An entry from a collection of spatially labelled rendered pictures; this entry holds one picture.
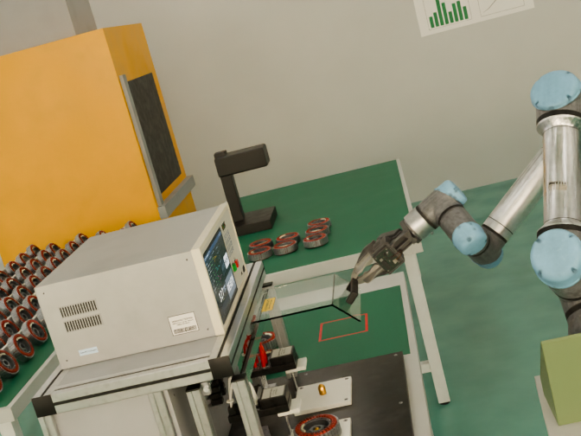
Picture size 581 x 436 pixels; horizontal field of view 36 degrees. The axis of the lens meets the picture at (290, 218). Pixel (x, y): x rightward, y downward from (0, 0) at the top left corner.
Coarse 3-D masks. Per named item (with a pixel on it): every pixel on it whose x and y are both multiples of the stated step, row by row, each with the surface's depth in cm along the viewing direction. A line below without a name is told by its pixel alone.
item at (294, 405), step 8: (264, 392) 209; (272, 392) 208; (280, 392) 206; (288, 392) 209; (264, 400) 205; (272, 400) 205; (280, 400) 204; (288, 400) 207; (296, 400) 210; (264, 408) 205; (272, 408) 205; (280, 408) 205; (288, 408) 205; (296, 408) 205; (232, 416) 206; (240, 416) 206; (264, 416) 205
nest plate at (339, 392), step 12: (312, 384) 240; (324, 384) 238; (336, 384) 236; (348, 384) 234; (300, 396) 235; (312, 396) 233; (324, 396) 231; (336, 396) 229; (348, 396) 227; (312, 408) 226; (324, 408) 226
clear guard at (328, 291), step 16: (272, 288) 237; (288, 288) 233; (304, 288) 230; (320, 288) 226; (336, 288) 225; (288, 304) 221; (304, 304) 218; (320, 304) 215; (336, 304) 214; (256, 320) 215
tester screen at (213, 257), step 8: (216, 240) 210; (216, 248) 208; (224, 248) 217; (208, 256) 199; (216, 256) 206; (208, 264) 197; (216, 264) 204; (208, 272) 195; (216, 272) 202; (216, 280) 201; (224, 280) 208; (216, 288) 199; (224, 288) 206; (216, 296) 197; (232, 296) 213; (224, 312) 201
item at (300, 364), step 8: (272, 352) 232; (280, 352) 231; (288, 352) 229; (296, 352) 234; (272, 360) 228; (280, 360) 228; (288, 360) 228; (296, 360) 230; (304, 360) 232; (256, 368) 230; (272, 368) 228; (280, 368) 228; (288, 368) 228; (296, 368) 228; (304, 368) 228; (256, 376) 229; (264, 376) 235; (264, 384) 231
